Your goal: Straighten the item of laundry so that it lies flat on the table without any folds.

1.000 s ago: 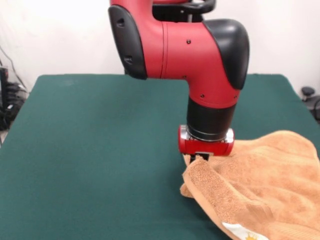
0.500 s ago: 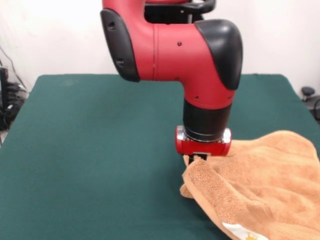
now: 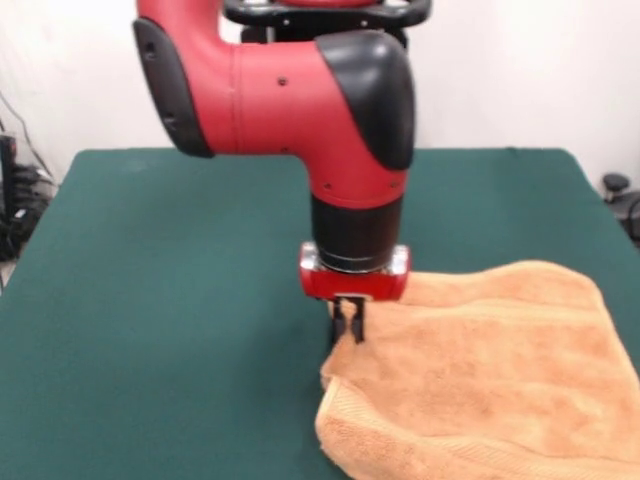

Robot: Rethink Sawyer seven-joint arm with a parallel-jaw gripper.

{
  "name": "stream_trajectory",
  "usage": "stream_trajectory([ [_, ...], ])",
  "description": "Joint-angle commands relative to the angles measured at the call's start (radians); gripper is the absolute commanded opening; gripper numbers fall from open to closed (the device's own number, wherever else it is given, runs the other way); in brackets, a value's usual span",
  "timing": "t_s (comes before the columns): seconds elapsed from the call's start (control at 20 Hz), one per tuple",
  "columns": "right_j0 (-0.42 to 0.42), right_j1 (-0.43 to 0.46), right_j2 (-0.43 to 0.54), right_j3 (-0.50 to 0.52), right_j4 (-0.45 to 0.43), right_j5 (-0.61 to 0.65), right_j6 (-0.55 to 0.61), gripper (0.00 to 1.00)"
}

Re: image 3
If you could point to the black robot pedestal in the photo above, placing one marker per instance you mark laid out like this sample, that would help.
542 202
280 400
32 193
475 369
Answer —
300 25

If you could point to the dark green table cloth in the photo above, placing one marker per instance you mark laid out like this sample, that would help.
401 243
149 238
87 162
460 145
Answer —
150 300

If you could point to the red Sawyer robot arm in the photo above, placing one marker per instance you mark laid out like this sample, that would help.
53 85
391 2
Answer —
280 100

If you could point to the black electronics box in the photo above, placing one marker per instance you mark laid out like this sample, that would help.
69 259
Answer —
7 160

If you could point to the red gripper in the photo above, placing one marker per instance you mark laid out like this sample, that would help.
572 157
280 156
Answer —
350 287

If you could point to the orange terry towel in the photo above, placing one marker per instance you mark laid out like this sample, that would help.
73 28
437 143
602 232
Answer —
475 375

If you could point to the black office chair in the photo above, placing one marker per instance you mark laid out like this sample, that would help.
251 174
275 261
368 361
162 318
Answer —
616 182

